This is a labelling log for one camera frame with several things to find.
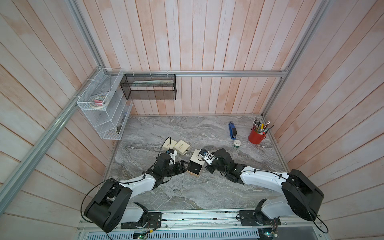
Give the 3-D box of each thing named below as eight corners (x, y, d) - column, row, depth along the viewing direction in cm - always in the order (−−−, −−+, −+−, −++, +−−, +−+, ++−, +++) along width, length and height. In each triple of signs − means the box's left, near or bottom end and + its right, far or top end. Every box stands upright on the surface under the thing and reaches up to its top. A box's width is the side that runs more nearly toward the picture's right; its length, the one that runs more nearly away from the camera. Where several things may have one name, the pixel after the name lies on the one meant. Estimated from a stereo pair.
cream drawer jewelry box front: (163, 149, 103) (162, 145, 99) (168, 141, 107) (167, 137, 103) (171, 152, 101) (171, 149, 97) (176, 144, 105) (176, 140, 102)
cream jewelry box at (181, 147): (173, 149, 102) (173, 147, 99) (181, 142, 106) (180, 139, 103) (182, 155, 99) (182, 153, 96) (189, 147, 103) (190, 145, 100)
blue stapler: (231, 139, 108) (232, 135, 104) (227, 125, 117) (229, 120, 113) (236, 139, 108) (238, 135, 104) (232, 125, 117) (234, 120, 113)
